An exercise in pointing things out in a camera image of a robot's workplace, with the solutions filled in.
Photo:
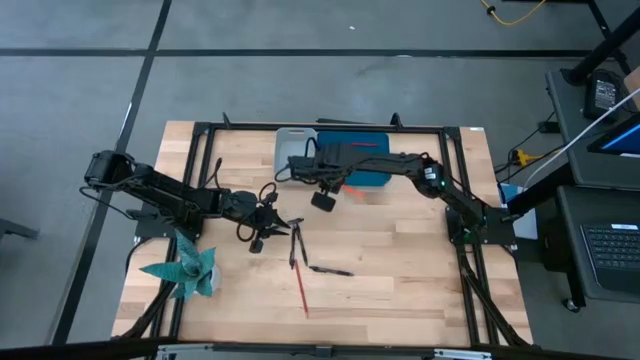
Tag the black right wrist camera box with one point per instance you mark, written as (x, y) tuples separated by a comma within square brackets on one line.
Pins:
[(323, 201)]

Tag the tablet with blue screen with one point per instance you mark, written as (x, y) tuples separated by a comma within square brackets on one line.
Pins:
[(622, 140)]

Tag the white plastic bin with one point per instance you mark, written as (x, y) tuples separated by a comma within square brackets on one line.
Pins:
[(287, 147)]

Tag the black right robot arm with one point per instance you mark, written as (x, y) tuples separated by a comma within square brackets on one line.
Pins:
[(390, 162)]

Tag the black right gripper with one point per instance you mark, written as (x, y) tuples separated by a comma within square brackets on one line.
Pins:
[(330, 167)]

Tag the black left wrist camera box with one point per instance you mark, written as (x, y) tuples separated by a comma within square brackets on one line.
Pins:
[(256, 246)]

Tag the black power adapter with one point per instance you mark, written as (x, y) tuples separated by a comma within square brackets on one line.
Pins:
[(605, 95)]

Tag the blue plastic tray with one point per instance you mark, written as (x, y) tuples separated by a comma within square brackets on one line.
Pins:
[(370, 137)]

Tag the black caster wheel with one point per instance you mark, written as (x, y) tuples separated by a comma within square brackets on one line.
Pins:
[(571, 305)]

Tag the black stand beam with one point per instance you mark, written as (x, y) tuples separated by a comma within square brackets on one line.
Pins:
[(540, 192), (600, 49)]

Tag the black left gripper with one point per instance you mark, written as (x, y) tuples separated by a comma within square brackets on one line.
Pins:
[(250, 210)]

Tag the teal artificial succulent plant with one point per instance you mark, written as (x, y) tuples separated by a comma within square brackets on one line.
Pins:
[(192, 270)]

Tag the grey furniture leg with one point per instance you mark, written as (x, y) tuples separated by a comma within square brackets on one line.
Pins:
[(15, 229)]

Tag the black laptop keyboard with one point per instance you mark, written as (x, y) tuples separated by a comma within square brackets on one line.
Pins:
[(615, 255)]

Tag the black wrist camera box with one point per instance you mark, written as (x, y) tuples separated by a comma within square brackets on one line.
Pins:
[(256, 246), (323, 201)]

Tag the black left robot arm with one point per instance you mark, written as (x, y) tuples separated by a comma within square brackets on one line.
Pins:
[(165, 192)]

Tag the black side table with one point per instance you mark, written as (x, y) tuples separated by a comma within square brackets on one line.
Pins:
[(570, 115), (570, 240)]

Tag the white plant pot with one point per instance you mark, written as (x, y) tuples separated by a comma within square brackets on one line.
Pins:
[(216, 280)]

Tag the red pencil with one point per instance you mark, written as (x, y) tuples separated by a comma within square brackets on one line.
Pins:
[(365, 144), (301, 290)]

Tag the black pen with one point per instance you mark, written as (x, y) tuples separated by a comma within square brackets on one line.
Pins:
[(296, 220), (302, 245), (330, 271), (292, 247)]

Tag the black aluminium table frame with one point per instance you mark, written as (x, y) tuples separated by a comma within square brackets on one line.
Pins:
[(240, 126)]

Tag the black camera rig bar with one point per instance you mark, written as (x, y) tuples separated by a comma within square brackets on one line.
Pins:
[(100, 350)]

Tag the white box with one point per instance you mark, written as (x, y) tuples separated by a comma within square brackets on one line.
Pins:
[(525, 225)]

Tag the yellow power plug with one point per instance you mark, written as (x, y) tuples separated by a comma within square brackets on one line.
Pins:
[(521, 157)]

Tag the orange pencil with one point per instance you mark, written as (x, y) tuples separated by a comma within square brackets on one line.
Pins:
[(356, 191)]

